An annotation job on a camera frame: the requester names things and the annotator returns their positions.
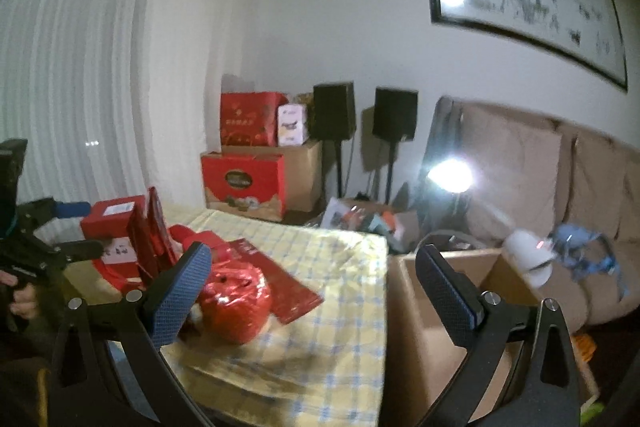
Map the red square box white label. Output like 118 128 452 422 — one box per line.
80 196 146 280

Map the dark red corded gift bag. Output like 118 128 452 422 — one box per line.
127 187 173 288

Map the cluttered low cardboard box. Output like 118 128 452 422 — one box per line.
320 197 421 253

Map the black speaker on stand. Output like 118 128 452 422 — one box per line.
312 82 357 208
372 87 419 202

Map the brown sofa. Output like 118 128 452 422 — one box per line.
420 96 640 338

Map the bright work lamp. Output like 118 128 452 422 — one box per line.
425 157 476 208

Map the red packet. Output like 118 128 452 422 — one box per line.
220 237 325 325

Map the red chocolate gift box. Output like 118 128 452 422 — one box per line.
201 151 287 223

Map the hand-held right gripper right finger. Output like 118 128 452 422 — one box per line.
415 244 583 427

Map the white pictured carton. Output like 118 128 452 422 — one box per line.
276 103 311 145

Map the blue strapped massager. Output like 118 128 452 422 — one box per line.
550 223 631 298

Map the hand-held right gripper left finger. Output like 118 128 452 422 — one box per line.
47 241 213 427

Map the white curtain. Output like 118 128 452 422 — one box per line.
0 0 226 258

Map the person's left hand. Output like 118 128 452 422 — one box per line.
0 269 40 333

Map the closed brown cardboard box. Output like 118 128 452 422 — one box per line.
221 139 323 212

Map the white dome massager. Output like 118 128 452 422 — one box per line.
502 229 556 285

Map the red gold-printed gift bag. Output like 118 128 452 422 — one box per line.
220 92 289 148

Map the medium brown sofa cushion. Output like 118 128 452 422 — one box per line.
562 127 628 238

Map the yellow plaid tablecloth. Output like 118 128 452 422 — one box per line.
65 204 391 415

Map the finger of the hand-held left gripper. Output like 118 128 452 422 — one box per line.
17 199 92 233
30 239 105 280

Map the large brown sofa cushion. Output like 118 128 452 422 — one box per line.
452 104 563 248

